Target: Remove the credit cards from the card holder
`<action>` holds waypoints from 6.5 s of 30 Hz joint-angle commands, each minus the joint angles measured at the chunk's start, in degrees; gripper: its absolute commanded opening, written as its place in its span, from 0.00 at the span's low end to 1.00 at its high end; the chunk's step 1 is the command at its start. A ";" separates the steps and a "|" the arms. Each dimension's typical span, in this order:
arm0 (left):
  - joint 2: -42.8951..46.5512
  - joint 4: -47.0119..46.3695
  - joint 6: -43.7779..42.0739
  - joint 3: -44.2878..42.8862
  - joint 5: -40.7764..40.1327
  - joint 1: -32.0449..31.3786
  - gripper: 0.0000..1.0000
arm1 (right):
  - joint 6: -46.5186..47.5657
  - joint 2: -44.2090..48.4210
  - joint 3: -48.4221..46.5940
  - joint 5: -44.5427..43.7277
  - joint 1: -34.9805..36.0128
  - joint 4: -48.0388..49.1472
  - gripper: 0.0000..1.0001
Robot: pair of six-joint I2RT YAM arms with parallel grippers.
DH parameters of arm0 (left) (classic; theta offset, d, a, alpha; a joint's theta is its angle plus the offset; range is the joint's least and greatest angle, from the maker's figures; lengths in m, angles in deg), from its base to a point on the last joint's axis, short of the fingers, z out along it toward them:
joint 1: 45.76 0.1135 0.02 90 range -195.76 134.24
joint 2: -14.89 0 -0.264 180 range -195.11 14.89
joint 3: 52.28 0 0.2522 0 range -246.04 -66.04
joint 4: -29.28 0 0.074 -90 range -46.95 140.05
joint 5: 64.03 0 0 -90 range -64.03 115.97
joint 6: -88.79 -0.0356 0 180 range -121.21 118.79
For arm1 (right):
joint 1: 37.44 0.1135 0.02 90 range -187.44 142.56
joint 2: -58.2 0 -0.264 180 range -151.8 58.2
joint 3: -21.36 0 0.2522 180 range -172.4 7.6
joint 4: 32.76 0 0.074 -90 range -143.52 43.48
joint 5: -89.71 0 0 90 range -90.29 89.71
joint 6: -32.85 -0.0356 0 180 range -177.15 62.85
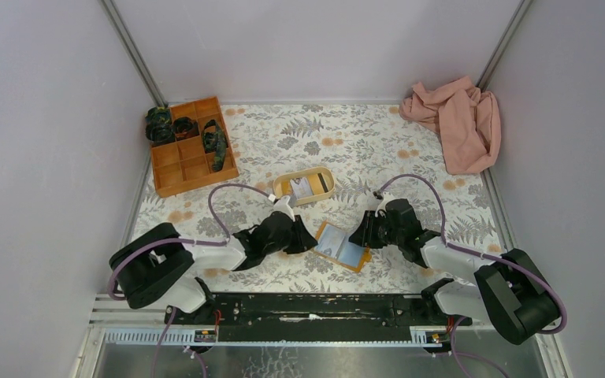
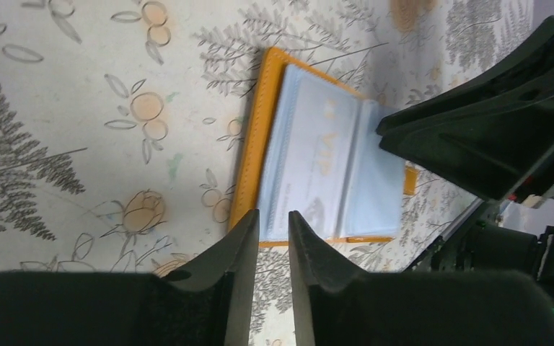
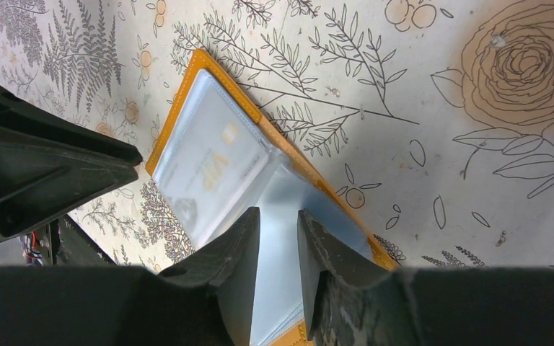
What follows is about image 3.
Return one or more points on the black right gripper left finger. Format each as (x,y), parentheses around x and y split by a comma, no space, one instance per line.
(206,299)

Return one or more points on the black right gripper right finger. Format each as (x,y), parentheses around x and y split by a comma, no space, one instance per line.
(349,300)

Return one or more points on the floral patterned table mat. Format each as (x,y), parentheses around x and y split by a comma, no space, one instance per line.
(433,120)

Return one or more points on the yellow leather card holder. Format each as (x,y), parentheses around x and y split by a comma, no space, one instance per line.
(287,184)

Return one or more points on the white VIP card in holder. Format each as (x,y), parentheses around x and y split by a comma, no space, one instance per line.
(210,159)

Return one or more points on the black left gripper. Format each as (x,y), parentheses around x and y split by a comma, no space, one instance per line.
(48,167)

